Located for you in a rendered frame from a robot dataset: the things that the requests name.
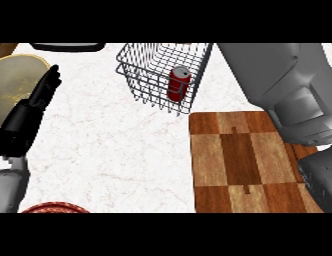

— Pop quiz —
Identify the red round plate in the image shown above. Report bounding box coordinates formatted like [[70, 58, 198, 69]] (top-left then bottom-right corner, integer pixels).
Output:
[[21, 201, 92, 214]]

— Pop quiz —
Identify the wooden cutting board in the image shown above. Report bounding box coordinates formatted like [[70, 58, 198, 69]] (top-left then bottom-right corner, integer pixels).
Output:
[[188, 111, 325, 214]]

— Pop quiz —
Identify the red can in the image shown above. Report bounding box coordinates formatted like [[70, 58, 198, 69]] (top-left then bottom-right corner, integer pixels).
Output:
[[167, 65, 194, 103]]

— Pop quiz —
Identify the gold-rimmed beige bowl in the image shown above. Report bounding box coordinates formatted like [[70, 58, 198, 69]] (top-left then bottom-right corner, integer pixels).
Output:
[[0, 53, 53, 134]]

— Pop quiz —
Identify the grey wire basket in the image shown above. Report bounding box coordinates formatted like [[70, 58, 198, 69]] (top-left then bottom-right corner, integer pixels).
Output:
[[115, 43, 216, 116]]

